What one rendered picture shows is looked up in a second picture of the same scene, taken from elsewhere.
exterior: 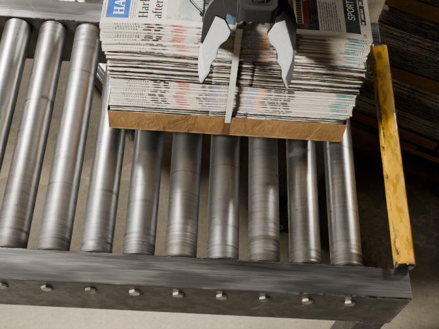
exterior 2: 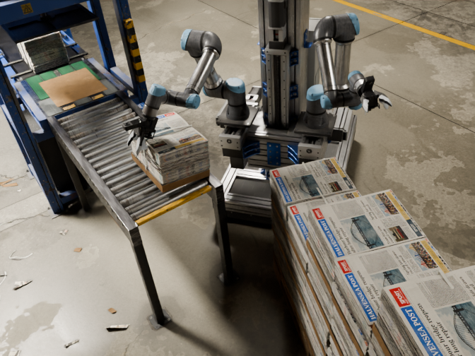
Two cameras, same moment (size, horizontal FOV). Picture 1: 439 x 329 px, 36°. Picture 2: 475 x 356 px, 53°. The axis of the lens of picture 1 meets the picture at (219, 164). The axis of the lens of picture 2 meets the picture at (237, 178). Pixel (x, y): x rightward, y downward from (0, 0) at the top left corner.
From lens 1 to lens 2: 214 cm
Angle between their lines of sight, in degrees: 44
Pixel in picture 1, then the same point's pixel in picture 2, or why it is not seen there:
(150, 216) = (118, 181)
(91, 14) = not seen: hidden behind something
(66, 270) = (93, 176)
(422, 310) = (224, 339)
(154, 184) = (127, 176)
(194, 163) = (139, 179)
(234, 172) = (142, 186)
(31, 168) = (116, 159)
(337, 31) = (156, 150)
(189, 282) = (104, 194)
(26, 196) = (108, 162)
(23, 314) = not seen: hidden behind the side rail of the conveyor
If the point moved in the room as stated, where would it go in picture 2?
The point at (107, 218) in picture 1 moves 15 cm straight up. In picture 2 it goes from (112, 175) to (104, 154)
